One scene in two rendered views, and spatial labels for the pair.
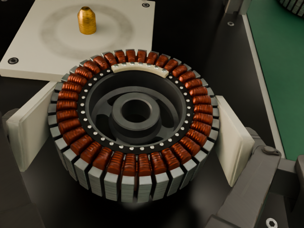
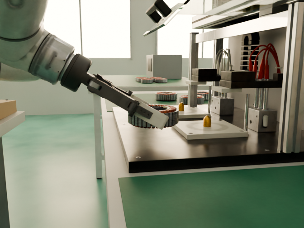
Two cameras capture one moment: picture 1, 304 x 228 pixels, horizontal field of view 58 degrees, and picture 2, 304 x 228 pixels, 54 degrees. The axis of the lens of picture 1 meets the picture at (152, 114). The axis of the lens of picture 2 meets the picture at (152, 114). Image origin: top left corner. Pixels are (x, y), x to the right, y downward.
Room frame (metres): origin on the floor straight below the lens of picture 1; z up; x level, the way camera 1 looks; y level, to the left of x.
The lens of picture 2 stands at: (0.04, -0.63, 0.95)
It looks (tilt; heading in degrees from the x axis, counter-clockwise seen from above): 10 degrees down; 84
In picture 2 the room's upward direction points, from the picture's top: straight up
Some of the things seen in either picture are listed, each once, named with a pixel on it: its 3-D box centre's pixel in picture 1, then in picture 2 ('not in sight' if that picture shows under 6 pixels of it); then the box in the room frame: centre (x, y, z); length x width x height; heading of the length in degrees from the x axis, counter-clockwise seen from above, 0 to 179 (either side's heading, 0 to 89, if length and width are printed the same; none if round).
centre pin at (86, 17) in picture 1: (86, 19); (206, 121); (0.26, 0.09, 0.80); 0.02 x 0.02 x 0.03
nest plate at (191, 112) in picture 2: not in sight; (181, 112); (0.24, 0.33, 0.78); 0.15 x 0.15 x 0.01; 4
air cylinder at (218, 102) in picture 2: not in sight; (222, 105); (0.39, 0.34, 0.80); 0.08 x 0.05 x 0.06; 94
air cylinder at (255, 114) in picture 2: not in sight; (259, 118); (0.40, 0.10, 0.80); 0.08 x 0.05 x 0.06; 94
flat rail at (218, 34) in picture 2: not in sight; (228, 31); (0.35, 0.21, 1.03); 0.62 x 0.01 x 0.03; 94
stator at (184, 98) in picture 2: not in sight; (191, 99); (0.37, 0.70, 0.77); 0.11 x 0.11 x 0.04
